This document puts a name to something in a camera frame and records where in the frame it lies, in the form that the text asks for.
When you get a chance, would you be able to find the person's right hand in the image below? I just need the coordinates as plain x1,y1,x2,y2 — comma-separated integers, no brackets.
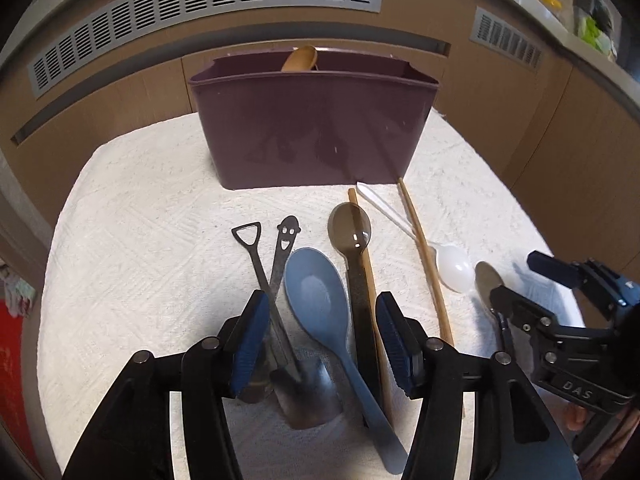
564,404,588,431

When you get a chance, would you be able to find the plain metal spoon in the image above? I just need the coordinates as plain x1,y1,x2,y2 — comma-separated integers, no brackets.
473,260,518,363

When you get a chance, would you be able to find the white plastic spoon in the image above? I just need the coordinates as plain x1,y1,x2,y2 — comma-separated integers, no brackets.
355,183,474,294

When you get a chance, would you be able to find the brown translucent spoon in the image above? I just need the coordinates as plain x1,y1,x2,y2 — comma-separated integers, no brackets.
327,202,393,416

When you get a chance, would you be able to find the wooden spoon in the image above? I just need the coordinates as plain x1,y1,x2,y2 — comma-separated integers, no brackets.
281,45,319,73

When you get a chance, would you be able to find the white textured cloth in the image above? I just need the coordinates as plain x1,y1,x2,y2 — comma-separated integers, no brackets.
42,107,586,480

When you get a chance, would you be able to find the patterned hanging cloth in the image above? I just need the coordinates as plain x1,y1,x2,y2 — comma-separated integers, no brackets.
0,262,38,318

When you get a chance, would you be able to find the purple plastic utensil holder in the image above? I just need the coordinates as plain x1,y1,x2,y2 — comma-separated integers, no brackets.
188,46,440,191

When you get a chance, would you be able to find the white shelf ledge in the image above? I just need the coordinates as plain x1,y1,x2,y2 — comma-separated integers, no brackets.
500,0,640,116

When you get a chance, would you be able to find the blue plastic spoon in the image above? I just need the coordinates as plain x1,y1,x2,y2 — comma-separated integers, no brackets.
283,247,409,476

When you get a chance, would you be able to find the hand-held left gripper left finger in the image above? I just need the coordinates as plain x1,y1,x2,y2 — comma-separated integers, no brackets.
62,290,273,480

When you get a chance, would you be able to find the metal shovel-shaped spoon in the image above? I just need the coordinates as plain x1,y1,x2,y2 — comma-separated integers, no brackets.
231,221,344,431

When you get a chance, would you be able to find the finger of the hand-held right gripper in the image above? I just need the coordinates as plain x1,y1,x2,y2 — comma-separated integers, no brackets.
527,250,628,318
489,284,618,381

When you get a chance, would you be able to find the red object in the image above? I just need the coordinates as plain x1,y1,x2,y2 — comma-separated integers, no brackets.
0,297,27,461

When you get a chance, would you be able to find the small grey vent grille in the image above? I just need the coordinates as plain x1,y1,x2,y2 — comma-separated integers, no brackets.
469,6,545,70

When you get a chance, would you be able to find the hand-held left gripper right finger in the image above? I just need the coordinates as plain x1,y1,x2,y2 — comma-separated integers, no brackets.
375,291,583,480

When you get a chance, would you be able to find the wooden chopstick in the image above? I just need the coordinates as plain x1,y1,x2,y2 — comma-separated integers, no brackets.
348,188,398,418
397,178,467,419

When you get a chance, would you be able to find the dark container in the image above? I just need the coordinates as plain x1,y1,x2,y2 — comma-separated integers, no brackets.
572,0,622,36

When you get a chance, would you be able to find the person's right forearm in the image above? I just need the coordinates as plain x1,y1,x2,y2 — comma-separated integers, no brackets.
570,407,640,480

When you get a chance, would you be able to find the green packet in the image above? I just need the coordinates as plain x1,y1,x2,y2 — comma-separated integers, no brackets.
577,15,613,56

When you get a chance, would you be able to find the metal smiley-face spoon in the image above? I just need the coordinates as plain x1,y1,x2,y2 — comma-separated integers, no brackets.
237,215,301,405

